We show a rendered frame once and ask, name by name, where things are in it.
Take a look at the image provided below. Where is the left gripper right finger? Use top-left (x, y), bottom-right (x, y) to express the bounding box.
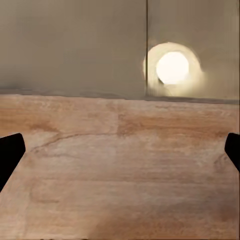
top-left (225, 133), bottom-right (240, 172)

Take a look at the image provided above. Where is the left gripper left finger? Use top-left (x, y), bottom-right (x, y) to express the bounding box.
top-left (0, 133), bottom-right (26, 192)

